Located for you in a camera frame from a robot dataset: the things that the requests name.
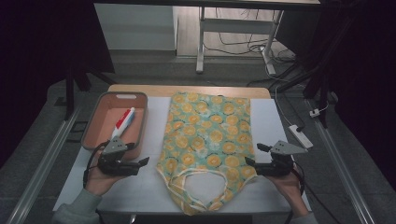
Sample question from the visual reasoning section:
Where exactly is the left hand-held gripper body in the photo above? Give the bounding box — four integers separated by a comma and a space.
97, 135, 141, 177

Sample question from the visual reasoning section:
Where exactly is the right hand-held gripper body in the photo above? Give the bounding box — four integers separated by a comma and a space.
255, 139, 308, 178

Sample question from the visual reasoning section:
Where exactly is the yellow floral cloth bag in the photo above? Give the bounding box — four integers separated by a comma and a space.
155, 91, 260, 217

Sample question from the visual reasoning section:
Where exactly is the person's right hand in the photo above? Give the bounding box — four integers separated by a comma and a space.
264, 166, 305, 203

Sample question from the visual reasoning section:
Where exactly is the red and white tube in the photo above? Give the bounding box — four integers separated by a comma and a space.
109, 106, 136, 142

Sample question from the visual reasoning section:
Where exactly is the white table mat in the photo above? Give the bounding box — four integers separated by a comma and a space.
52, 96, 312, 217

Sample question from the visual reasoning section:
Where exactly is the orange plastic tray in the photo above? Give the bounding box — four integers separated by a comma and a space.
80, 91, 149, 161

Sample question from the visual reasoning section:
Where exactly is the white power strip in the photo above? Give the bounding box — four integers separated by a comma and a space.
288, 123, 315, 150

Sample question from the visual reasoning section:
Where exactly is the black stand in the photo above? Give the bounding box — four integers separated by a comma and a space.
247, 12, 339, 129
54, 66, 118, 122

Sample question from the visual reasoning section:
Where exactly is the white cabinet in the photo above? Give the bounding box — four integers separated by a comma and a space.
93, 3, 177, 51

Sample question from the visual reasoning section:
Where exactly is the dark curtain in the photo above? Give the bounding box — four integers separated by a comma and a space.
0, 0, 116, 171
306, 0, 396, 189

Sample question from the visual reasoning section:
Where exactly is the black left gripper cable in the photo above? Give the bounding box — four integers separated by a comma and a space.
81, 140, 110, 189

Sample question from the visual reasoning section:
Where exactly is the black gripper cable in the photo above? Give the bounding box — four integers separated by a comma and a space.
290, 160, 344, 224
81, 140, 110, 189

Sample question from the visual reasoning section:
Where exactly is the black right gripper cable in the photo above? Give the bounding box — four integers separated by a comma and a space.
290, 160, 344, 224

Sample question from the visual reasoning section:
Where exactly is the white power cable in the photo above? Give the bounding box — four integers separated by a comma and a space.
263, 60, 296, 128

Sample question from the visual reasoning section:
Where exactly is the metal rail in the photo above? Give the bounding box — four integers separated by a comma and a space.
305, 98, 376, 224
5, 105, 82, 224

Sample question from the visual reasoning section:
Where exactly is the thin black floor cable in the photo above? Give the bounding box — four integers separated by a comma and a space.
203, 7, 297, 64

